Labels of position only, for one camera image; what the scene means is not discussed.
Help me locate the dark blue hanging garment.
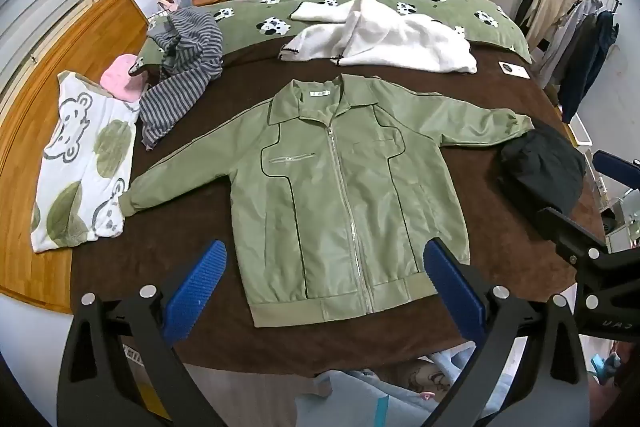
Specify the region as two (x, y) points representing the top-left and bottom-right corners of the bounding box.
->
(556, 9), (621, 124)

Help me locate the grey hanging garment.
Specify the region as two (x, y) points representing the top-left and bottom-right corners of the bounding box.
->
(539, 0), (603, 84)

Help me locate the green zip jacket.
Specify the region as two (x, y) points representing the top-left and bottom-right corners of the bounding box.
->
(119, 74), (536, 329)

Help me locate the person's light blue clothing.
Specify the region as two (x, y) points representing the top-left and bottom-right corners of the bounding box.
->
(295, 341), (501, 427)

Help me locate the grey striped garment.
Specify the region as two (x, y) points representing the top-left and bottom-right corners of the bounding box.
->
(137, 6), (224, 152)

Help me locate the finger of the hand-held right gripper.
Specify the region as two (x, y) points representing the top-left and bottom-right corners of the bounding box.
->
(593, 150), (640, 188)
(534, 206), (618, 280)

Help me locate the pink cloth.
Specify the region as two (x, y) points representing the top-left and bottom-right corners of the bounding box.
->
(99, 53), (151, 104)

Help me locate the white card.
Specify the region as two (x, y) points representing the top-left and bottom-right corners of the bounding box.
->
(497, 61), (530, 79)

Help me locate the white fluffy garment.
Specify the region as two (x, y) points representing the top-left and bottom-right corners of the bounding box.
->
(279, 0), (478, 75)

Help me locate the beige hanging coat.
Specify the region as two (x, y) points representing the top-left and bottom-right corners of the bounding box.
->
(525, 0), (587, 52)

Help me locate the brown bed sheet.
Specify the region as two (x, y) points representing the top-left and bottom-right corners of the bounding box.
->
(70, 44), (608, 365)

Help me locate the green cow-print blanket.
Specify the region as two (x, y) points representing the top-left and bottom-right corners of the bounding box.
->
(134, 0), (533, 70)

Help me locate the wooden bed headboard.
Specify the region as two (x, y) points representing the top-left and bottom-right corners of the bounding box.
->
(0, 0), (151, 315)

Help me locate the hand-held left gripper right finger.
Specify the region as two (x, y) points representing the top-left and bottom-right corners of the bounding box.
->
(422, 237), (588, 427)

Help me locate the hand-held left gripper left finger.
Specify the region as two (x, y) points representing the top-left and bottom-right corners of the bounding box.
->
(56, 240), (228, 427)

